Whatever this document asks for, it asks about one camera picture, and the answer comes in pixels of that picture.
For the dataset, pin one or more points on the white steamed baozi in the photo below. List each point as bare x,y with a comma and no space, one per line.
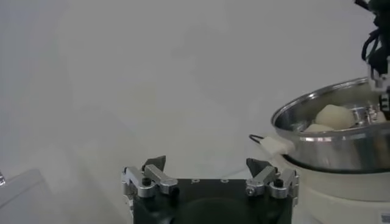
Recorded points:
335,117
317,128

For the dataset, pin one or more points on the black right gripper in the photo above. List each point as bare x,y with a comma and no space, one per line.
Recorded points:
382,45

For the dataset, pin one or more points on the cream electric cooker pot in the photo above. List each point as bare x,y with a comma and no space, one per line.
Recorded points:
344,194

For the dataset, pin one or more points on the stainless steel steamer basket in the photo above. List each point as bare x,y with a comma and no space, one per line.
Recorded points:
335,152

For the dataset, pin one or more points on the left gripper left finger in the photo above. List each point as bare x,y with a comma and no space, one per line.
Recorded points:
152,182

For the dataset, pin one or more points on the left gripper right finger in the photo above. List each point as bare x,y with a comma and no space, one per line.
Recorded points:
268,182

